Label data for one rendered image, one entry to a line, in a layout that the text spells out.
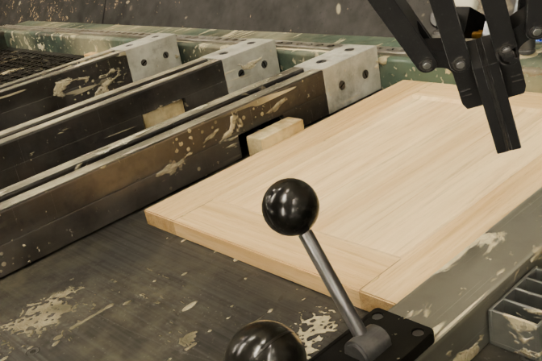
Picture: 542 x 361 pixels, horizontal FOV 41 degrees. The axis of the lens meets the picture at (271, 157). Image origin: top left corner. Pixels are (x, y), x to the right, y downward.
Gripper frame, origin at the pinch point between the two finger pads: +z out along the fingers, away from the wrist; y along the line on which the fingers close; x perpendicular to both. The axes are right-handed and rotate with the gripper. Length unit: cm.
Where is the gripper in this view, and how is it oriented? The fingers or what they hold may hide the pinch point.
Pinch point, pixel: (494, 96)
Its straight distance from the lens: 46.5
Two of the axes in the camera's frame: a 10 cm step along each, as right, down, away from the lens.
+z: 4.0, 7.0, 5.9
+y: 9.2, -2.6, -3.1
